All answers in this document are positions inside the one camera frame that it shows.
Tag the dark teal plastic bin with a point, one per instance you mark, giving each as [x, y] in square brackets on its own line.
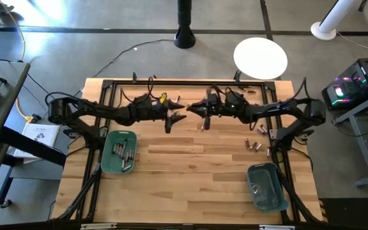
[267, 191]

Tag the black frame clamp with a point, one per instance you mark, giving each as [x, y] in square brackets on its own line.
[135, 78]
[237, 76]

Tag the light green plastic bin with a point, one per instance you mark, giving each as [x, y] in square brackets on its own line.
[112, 166]

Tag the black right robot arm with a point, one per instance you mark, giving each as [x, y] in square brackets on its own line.
[276, 107]

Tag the white round table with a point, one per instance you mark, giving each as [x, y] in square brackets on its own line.
[260, 57]

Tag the white floor post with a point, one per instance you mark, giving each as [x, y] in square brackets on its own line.
[323, 32]

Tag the grey metal desk frame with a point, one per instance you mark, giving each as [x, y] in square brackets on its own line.
[363, 150]

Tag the black lit computer tower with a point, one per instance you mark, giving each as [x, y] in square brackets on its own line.
[356, 83]

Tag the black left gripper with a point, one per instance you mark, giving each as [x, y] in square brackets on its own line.
[149, 110]

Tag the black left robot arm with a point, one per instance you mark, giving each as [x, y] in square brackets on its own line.
[88, 110]

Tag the silver frame bracket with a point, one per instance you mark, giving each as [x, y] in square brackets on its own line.
[273, 134]

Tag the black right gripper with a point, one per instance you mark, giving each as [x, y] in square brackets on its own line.
[214, 107]

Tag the white paper booklet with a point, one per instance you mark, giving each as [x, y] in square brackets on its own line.
[40, 134]

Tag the black floor post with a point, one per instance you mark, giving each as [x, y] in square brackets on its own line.
[184, 32]

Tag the black hazard striped mat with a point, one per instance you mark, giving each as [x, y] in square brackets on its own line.
[350, 214]

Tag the white aluminium bracket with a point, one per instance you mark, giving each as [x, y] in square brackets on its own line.
[276, 227]
[97, 226]

